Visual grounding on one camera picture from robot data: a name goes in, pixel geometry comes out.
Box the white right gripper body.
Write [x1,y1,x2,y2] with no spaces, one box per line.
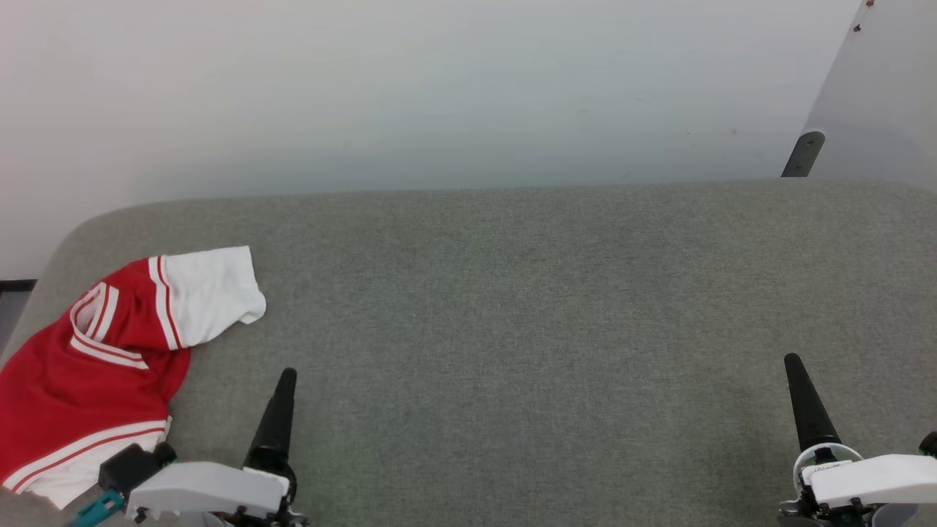
[777,441,937,527]

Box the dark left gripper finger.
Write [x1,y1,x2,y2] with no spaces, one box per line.
[247,367,298,453]

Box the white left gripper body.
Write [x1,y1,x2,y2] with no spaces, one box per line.
[126,448,309,527]

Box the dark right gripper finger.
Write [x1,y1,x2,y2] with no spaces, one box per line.
[784,354,841,452]

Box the red and white jersey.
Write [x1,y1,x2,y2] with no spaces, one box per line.
[0,246,266,510]

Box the grey fabric sofa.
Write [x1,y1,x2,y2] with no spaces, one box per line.
[0,179,937,527]

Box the white board panel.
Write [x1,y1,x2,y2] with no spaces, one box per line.
[804,0,937,193]

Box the teal cable connector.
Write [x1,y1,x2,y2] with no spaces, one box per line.
[70,489,125,527]

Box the dark metal bracket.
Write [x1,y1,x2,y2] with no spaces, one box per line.
[780,131,826,178]

